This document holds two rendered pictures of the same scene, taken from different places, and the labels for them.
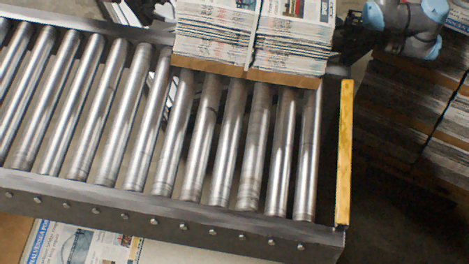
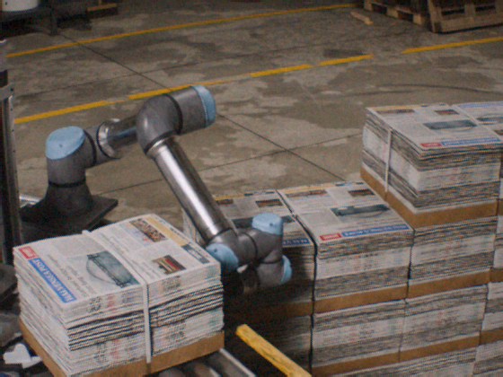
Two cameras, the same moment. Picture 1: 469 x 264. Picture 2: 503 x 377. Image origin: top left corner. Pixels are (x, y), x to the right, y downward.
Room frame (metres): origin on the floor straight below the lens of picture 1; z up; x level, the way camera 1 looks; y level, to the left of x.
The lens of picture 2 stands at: (-0.39, 0.71, 1.93)
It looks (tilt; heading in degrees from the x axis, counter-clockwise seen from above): 23 degrees down; 327
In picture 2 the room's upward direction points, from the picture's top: 1 degrees clockwise
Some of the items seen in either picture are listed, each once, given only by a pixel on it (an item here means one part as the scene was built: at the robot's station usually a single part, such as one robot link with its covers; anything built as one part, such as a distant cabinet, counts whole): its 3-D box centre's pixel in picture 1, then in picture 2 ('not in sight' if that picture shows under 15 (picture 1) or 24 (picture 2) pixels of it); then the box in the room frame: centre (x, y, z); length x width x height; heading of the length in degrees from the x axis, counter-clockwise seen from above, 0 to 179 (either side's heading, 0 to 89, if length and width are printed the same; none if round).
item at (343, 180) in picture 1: (345, 147); (295, 372); (0.90, -0.27, 0.81); 0.43 x 0.03 x 0.02; 0
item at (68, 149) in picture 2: not in sight; (66, 153); (1.93, -0.19, 0.98); 0.13 x 0.12 x 0.14; 102
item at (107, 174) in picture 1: (125, 113); not in sight; (0.91, 0.27, 0.77); 0.47 x 0.05 x 0.05; 0
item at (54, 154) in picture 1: (74, 103); not in sight; (0.91, 0.40, 0.77); 0.47 x 0.05 x 0.05; 0
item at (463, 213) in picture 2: not in sight; (427, 188); (1.41, -1.11, 0.86); 0.38 x 0.29 x 0.04; 165
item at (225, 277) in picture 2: (363, 32); (213, 286); (1.30, -0.30, 0.82); 0.12 x 0.08 x 0.09; 91
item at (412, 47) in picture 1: (419, 43); (267, 272); (1.30, -0.46, 0.82); 0.11 x 0.08 x 0.09; 91
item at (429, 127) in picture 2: not in sight; (434, 124); (1.41, -1.12, 1.06); 0.37 x 0.29 x 0.01; 165
